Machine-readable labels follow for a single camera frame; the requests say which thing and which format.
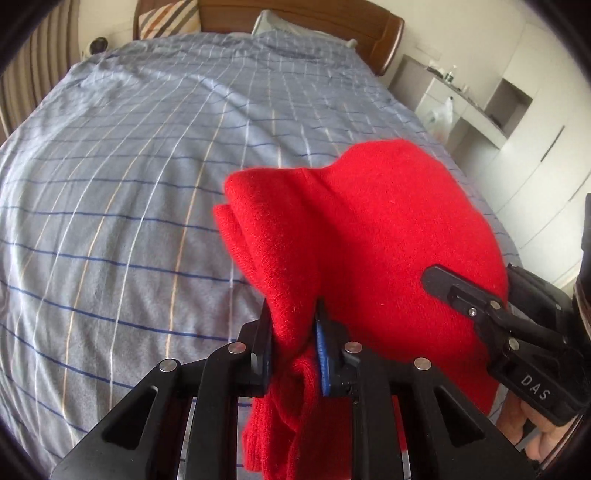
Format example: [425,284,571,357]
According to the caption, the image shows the white wardrobe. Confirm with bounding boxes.
[462,23,591,287]

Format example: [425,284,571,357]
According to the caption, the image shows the beige curtain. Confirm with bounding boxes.
[0,0,75,144]

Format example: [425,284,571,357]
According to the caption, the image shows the white desk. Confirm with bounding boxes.
[390,54,534,153]

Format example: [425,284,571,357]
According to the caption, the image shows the wooden headboard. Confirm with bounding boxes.
[133,0,404,77]

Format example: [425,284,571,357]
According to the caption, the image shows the white pillow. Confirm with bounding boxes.
[252,10,358,49]

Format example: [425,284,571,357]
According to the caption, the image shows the striped pillow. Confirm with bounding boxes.
[139,0,201,40]

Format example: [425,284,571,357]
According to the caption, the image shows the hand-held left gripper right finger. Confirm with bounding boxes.
[314,300,539,480]

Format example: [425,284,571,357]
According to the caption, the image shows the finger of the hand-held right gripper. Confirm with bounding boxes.
[421,264,570,354]
[505,263,577,340]

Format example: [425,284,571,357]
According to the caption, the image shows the person's right hand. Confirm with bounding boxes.
[498,390,578,462]

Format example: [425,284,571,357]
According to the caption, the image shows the bottles on desk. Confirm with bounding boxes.
[427,65,462,86]

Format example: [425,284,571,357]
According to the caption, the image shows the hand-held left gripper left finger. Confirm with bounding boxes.
[48,300,273,480]

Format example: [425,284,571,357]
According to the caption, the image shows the blue plaid bed cover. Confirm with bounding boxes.
[0,32,522,480]

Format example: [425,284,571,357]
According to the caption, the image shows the red sweater with white print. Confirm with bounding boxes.
[213,138,511,476]

